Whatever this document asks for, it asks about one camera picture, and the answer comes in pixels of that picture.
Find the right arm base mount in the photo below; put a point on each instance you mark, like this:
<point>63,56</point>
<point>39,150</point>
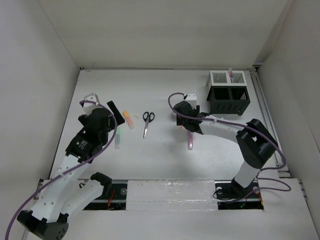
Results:
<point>229,196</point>

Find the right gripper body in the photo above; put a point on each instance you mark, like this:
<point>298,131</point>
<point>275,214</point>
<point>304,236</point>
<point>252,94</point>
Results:
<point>180,122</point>

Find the red pen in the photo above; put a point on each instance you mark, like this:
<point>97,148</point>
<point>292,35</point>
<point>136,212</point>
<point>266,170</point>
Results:
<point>230,72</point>

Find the purple highlighter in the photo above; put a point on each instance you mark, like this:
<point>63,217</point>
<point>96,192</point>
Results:
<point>190,141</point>

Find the green highlighter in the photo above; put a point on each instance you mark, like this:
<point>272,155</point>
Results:
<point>117,139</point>

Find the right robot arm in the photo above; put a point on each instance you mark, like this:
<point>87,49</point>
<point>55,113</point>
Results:
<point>254,141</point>

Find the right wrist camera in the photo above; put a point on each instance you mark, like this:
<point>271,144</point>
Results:
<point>191,98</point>

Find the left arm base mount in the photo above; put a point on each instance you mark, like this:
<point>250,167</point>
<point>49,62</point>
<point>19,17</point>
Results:
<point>113,197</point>

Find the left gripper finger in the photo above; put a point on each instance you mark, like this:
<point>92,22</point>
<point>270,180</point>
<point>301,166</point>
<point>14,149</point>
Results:
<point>112,106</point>
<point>119,118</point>

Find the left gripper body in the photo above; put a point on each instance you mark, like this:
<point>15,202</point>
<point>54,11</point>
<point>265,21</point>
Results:
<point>111,126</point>

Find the white organizer box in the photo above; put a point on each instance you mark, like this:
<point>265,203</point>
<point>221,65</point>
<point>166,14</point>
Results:
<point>220,78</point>

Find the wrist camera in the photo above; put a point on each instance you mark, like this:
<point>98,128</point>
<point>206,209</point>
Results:
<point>90,103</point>
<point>191,98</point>

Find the black organizer box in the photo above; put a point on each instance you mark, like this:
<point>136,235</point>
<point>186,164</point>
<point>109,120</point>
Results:
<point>228,100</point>

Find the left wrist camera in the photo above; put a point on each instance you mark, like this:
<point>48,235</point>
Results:
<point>90,103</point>

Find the orange highlighter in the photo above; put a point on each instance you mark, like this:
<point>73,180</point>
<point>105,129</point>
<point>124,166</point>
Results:
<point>128,119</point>

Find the black handled scissors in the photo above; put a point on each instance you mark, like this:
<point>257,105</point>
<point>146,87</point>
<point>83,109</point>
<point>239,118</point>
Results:
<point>147,117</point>

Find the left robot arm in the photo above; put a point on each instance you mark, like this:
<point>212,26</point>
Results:
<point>49,217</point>

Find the aluminium rail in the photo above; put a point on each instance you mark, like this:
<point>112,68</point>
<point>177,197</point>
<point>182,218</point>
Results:
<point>284,172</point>

